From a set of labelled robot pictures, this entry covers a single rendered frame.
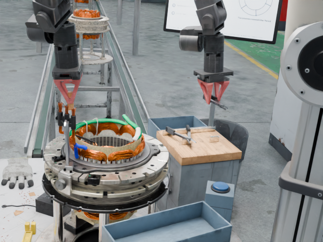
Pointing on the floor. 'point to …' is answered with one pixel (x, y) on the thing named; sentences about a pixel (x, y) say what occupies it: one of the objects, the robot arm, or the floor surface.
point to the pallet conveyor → (50, 91)
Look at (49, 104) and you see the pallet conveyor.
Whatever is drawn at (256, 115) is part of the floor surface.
